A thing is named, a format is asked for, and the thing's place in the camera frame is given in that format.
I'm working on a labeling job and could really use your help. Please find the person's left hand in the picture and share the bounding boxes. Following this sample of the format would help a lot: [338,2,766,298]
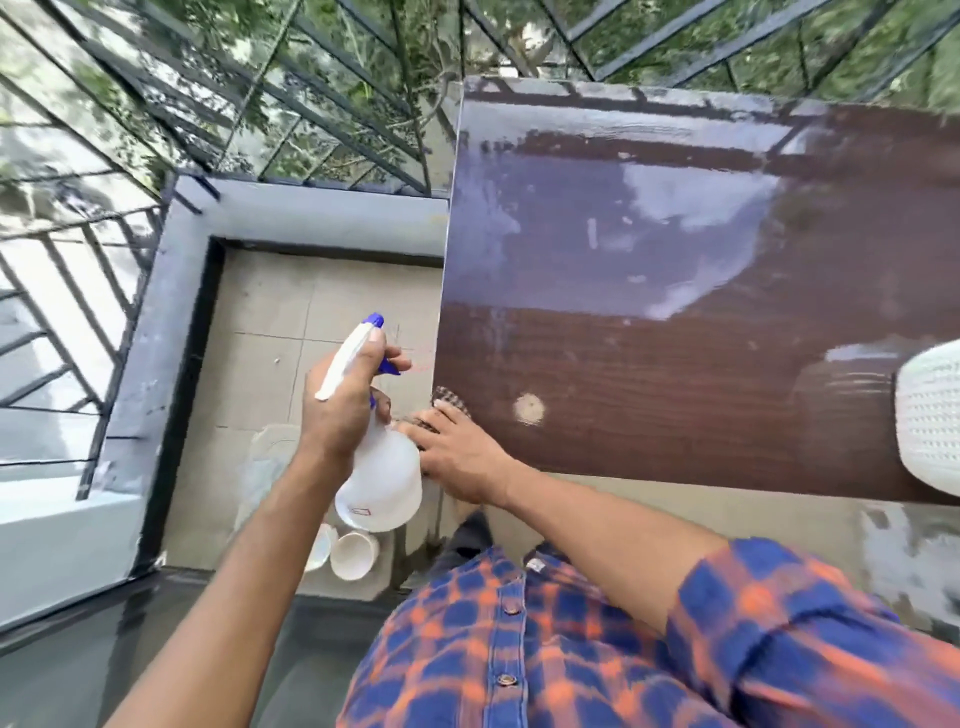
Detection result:
[300,333,413,470]

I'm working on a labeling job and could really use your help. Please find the person's right hand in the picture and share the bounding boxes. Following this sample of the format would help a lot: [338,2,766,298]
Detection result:
[395,399,519,507]

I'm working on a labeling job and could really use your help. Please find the checkered cleaning cloth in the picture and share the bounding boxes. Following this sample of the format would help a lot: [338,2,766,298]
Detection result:
[408,386,474,436]

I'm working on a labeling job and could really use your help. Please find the white spray bottle blue nozzle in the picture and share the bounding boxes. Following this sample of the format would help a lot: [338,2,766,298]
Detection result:
[313,312,423,534]

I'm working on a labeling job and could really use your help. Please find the person's left forearm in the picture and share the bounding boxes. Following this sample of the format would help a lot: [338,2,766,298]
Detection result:
[105,442,354,728]

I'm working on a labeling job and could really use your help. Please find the person's right forearm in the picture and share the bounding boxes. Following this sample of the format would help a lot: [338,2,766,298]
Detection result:
[495,457,725,637]

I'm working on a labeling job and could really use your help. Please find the dark trousers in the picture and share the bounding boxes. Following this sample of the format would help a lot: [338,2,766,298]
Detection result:
[431,511,496,579]

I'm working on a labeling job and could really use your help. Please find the translucent plastic container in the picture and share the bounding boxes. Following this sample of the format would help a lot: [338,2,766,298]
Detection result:
[234,423,305,526]

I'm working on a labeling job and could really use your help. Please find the white round cup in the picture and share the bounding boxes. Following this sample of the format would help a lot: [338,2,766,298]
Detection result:
[303,523,339,573]
[330,530,381,582]

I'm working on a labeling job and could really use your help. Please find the blue orange plaid shirt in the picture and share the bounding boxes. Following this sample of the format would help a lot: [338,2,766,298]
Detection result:
[335,536,960,728]

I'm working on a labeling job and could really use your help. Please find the black metal railing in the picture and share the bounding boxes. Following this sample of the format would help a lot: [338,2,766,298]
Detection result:
[0,0,960,504]

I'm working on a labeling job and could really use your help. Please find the green trees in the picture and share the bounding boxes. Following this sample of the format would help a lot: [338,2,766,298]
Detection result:
[0,0,960,196]

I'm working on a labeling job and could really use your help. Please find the white woven basket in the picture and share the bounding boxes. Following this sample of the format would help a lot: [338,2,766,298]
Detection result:
[894,339,960,498]

